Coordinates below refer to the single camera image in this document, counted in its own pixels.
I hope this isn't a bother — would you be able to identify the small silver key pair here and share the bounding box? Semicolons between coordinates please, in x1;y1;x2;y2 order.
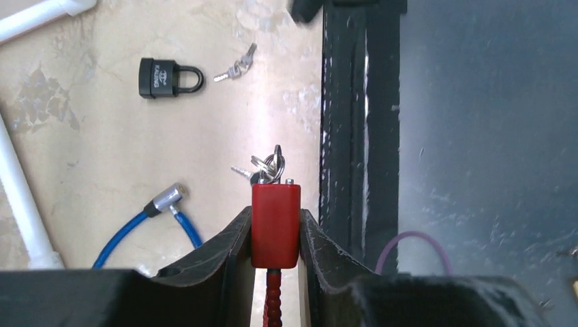
230;144;286;185

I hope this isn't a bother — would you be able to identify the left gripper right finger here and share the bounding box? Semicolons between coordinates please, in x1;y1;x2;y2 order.
299;210;548;326

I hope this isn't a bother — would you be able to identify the black padlock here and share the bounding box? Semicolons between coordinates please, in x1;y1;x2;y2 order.
138;58;205;99

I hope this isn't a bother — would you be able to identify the red cable padlock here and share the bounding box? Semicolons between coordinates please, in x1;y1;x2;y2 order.
251;178;301;326

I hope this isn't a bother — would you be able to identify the white PVC pipe frame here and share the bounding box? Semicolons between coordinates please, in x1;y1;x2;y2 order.
1;0;97;270

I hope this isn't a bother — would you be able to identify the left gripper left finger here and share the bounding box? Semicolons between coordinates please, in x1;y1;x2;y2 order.
1;208;253;326

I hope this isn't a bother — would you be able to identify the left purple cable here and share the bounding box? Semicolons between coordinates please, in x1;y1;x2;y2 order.
374;231;454;277

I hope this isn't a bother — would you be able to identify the blue cable lock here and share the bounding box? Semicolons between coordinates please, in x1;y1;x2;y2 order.
91;183;204;269

